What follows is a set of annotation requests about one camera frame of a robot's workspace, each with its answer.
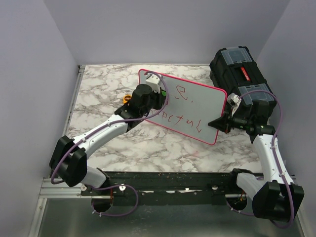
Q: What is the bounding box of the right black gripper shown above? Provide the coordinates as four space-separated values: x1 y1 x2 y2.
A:
208 106 253 134

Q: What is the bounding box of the pink framed whiteboard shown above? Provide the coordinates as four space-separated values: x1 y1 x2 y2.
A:
147 74 227 145

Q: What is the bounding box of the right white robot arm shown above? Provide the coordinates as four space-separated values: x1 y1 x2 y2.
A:
208 95 304 224

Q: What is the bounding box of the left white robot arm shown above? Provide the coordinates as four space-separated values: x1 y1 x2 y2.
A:
49 84 169 195

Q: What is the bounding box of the yellow tape measure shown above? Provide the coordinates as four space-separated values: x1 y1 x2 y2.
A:
123 94 131 104

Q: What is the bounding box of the black plastic toolbox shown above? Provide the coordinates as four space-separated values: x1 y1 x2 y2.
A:
210 46 277 117

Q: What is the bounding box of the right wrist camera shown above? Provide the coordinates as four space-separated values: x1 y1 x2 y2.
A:
227 93 241 116

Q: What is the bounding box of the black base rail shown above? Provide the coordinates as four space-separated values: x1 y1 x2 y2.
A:
69 169 247 209

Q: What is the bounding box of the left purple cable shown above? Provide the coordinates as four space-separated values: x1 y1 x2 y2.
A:
50 71 170 218

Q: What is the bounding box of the aluminium side rail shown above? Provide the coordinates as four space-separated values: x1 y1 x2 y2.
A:
54 65 86 163

